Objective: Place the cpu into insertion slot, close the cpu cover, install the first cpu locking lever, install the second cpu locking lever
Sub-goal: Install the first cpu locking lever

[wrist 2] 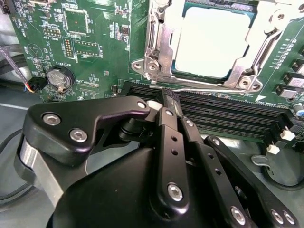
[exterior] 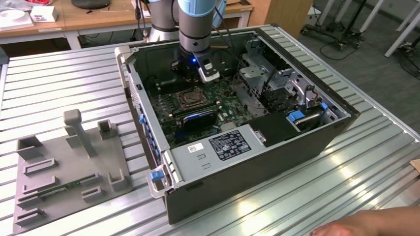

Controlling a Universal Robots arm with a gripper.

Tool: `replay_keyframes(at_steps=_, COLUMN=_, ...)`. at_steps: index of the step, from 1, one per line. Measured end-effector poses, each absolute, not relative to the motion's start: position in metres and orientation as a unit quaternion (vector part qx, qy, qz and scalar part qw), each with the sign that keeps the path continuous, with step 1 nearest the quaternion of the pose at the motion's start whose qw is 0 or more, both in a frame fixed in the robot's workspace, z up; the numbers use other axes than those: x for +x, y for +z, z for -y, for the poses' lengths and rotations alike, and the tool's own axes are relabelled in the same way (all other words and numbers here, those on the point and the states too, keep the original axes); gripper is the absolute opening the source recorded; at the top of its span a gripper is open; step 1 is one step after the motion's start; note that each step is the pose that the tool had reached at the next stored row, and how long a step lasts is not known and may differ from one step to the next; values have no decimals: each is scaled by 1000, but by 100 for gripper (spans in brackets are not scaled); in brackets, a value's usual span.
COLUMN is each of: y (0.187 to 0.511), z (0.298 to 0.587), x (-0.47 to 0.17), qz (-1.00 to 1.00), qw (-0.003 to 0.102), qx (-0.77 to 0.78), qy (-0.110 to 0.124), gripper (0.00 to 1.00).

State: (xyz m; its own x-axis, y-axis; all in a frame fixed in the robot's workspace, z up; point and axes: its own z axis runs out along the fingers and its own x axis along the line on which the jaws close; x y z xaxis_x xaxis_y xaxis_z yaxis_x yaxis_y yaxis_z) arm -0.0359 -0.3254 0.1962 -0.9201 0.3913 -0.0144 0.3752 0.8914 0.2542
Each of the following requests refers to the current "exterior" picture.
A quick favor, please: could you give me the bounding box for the silver CPU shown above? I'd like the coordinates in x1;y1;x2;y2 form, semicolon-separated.
182;91;202;103

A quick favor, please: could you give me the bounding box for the metal socket cover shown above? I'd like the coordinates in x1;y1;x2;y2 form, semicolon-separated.
176;88;210;109

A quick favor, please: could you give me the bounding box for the CPU socket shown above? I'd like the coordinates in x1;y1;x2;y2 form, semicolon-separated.
175;88;211;110

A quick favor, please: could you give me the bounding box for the silver drive cage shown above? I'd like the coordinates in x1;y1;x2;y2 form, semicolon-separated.
234;36;299;116

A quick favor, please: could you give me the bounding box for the green motherboard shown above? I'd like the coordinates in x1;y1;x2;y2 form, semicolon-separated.
146;73;263;146

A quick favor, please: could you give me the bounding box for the black graphics card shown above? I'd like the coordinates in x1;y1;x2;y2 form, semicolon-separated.
170;107;220;131

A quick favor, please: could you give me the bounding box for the wooden desk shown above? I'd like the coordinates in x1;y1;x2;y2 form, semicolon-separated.
0;0;255;50

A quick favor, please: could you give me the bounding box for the wooden cabinet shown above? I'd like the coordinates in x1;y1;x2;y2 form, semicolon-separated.
264;0;315;39

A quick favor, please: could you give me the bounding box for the black plastic shroud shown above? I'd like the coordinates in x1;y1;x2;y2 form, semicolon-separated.
248;113;304;148

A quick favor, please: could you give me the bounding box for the black round object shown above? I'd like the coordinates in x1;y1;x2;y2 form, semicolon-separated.
71;0;111;9

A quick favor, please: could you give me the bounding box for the blue plastic latch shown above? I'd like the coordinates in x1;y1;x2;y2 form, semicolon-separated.
287;110;306;124

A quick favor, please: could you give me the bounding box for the silver power supply unit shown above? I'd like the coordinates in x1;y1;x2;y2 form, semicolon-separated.
163;123;267;190

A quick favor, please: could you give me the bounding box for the white cardboard box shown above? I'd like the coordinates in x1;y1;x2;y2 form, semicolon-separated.
28;6;59;23

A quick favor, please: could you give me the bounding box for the grey parts rack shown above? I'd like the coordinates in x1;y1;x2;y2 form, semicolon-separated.
12;109;134;234

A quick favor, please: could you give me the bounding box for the black wheeled stand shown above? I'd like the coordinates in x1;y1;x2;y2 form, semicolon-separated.
300;0;366;52

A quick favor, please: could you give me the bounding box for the open black PC case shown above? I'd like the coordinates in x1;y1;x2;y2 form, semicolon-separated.
114;23;362;225

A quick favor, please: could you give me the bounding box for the green RAM stick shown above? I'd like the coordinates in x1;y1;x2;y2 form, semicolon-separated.
38;180;83;197

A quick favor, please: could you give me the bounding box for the white table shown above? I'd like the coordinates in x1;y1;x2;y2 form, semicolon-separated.
383;0;420;59

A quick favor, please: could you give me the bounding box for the brown cardboard piece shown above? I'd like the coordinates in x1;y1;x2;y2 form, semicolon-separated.
410;158;420;177

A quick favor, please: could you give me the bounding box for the black hanging arm cable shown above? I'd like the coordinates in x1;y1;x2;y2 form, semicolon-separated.
131;0;148;42

